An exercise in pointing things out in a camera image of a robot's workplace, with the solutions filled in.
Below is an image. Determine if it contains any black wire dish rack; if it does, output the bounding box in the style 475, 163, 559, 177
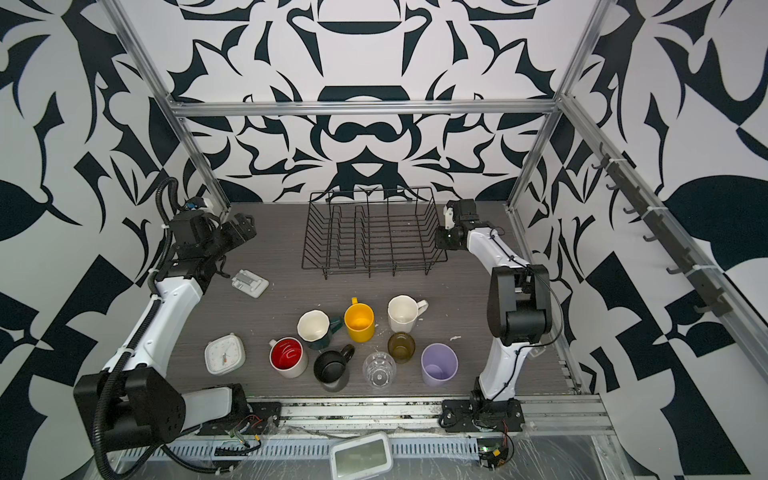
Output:
301, 187, 448, 278

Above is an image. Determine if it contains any dark green mug white inside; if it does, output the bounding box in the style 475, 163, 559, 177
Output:
297, 310, 343, 351

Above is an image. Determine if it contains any white mug red inside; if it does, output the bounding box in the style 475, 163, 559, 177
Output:
269, 337, 308, 379

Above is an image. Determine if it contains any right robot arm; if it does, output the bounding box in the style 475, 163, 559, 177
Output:
435, 199, 553, 413

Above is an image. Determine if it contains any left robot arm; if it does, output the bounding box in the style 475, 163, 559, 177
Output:
73, 177, 256, 479

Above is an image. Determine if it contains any white rectangular device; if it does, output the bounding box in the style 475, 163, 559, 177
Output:
231, 269, 270, 299

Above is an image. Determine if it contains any cream white mug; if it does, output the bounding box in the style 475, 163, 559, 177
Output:
387, 295, 429, 333

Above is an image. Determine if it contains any square white clock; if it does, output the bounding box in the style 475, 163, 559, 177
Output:
204, 333, 246, 376

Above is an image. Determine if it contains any yellow mug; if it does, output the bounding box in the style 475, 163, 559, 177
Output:
343, 297, 375, 343

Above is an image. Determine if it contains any olive glass cup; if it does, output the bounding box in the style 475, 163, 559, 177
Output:
387, 332, 416, 364

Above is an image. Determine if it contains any lilac plastic cup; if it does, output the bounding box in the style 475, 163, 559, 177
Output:
420, 343, 459, 387

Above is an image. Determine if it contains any black mug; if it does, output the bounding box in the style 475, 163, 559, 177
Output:
313, 344, 355, 392

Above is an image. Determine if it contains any clear glass cup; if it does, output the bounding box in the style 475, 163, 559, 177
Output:
363, 351, 396, 389

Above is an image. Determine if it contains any small circuit board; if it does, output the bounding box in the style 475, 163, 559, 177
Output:
478, 438, 515, 470

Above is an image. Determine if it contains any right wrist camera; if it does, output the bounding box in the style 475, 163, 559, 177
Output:
443, 205, 455, 230

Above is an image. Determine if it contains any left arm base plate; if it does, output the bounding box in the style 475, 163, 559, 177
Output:
197, 401, 282, 436

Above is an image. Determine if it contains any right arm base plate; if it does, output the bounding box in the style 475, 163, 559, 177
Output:
438, 399, 525, 433

